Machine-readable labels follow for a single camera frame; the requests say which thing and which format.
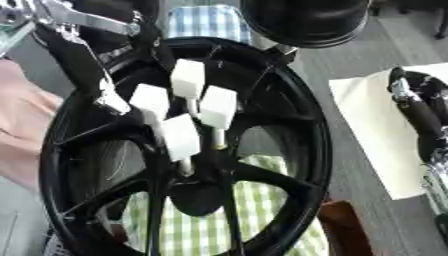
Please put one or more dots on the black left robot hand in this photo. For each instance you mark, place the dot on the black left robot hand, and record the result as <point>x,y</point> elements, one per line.
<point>76,63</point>

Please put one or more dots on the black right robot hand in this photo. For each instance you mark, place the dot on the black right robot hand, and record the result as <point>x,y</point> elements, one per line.
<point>423,116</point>

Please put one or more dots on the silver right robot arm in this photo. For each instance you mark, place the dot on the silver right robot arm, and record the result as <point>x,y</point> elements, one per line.
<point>437,186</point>

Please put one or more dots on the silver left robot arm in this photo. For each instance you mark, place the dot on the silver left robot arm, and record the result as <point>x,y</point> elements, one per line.
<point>87,18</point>

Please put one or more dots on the black spoked wheel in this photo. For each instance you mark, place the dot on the black spoked wheel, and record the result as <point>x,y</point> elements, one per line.
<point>291,100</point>

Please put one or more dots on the white flat board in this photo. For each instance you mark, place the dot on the white flat board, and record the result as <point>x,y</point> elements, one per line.
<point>373,133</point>

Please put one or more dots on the pink fabric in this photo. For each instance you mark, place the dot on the pink fabric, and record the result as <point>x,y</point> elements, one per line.
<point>23,116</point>

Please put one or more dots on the dark chair leg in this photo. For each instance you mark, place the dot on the dark chair leg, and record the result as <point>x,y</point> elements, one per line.
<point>441,20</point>

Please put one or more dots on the brown wooden chair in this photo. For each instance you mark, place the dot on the brown wooden chair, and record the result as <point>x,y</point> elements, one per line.
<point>347,230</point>

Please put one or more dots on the black round tire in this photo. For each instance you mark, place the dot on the black round tire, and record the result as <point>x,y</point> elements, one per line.
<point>303,20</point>

